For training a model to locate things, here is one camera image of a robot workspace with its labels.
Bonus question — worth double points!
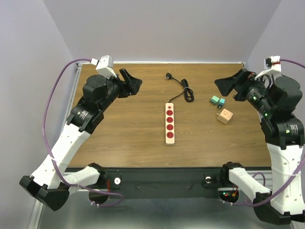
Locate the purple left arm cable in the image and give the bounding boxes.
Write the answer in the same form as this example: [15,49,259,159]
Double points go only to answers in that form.
[42,58,124,208]

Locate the aluminium left side rail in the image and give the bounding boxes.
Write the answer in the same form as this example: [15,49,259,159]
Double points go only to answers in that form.
[64,63,83,125]

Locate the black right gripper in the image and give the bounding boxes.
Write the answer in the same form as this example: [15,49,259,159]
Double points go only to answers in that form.
[215,68,277,117]

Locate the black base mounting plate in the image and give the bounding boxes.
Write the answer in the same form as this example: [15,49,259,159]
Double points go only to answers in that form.
[105,167,234,199]

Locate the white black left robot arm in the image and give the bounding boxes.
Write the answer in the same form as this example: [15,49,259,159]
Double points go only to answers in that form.
[20,69,142,211]

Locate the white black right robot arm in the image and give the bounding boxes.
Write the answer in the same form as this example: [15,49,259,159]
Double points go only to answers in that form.
[215,69,305,225]

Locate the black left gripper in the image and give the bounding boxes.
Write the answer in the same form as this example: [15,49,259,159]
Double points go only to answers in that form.
[100,69,143,112]

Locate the white power strip red sockets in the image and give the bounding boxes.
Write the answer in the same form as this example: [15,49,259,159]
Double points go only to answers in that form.
[165,103,175,146]

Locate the beige cube adapter dragon print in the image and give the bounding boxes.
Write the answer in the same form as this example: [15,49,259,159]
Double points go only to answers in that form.
[217,109,233,125]

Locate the green USB charger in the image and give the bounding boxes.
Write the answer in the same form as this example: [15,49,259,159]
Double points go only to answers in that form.
[210,95,220,105]

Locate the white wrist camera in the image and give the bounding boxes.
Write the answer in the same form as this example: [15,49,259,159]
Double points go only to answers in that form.
[255,55,282,80]
[90,55,117,79]

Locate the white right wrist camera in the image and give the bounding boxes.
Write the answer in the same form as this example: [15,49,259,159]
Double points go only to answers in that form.
[255,55,282,80]

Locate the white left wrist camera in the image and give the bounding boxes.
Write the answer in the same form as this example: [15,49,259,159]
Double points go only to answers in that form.
[90,55,117,79]

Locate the black bundled power cord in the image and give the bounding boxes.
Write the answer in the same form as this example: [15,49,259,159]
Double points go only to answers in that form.
[164,73,195,104]

